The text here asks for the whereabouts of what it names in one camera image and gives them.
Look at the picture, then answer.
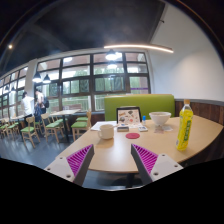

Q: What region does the white bowl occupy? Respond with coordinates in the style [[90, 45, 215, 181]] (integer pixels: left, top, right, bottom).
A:
[[148, 111, 172, 127]]

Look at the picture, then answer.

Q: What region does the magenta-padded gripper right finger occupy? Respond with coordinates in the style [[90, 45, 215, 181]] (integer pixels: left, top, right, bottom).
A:
[[130, 143, 185, 186]]

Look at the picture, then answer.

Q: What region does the small white device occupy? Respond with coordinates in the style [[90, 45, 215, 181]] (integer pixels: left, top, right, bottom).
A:
[[137, 124, 149, 133]]

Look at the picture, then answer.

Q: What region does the yellow drink bottle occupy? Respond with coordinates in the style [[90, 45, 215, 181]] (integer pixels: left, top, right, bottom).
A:
[[175, 98, 195, 152]]

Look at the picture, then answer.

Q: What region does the wooden dining table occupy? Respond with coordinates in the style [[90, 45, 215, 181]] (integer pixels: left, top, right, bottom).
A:
[[49, 108, 82, 143]]

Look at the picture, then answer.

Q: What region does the green upholstered bench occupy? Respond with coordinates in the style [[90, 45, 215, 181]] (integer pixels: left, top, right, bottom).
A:
[[104, 93, 176, 122]]

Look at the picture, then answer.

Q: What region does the group of green-seated wooden chairs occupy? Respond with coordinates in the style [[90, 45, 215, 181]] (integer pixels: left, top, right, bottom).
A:
[[0, 109, 93, 148]]

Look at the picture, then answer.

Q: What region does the small dark box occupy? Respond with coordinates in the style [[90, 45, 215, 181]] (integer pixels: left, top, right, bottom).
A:
[[116, 124, 130, 132]]

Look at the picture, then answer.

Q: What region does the white paper sheet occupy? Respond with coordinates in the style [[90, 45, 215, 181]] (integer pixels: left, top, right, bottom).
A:
[[90, 120, 118, 132]]

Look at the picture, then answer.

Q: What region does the white mug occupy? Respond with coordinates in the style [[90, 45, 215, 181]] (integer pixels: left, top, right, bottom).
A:
[[97, 123, 115, 140]]

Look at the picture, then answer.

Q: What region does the group of pendant lamps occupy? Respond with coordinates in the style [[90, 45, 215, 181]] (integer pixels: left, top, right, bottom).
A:
[[1, 48, 119, 94]]

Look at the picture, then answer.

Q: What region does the flat round red coaster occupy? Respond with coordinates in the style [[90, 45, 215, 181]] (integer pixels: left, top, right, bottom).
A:
[[125, 132, 141, 140]]

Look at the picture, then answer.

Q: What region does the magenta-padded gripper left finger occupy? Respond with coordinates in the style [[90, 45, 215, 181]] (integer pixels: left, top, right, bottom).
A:
[[44, 143, 95, 187]]

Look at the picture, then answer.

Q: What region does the person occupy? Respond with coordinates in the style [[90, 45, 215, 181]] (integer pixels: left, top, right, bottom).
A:
[[34, 89, 50, 116], [20, 91, 35, 126]]

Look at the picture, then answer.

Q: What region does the black sticker-covered tablet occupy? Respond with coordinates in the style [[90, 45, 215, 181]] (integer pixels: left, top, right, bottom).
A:
[[115, 106, 143, 127]]

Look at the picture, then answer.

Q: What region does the long curved ceiling light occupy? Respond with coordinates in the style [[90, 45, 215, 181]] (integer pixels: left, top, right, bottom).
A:
[[103, 43, 175, 54]]

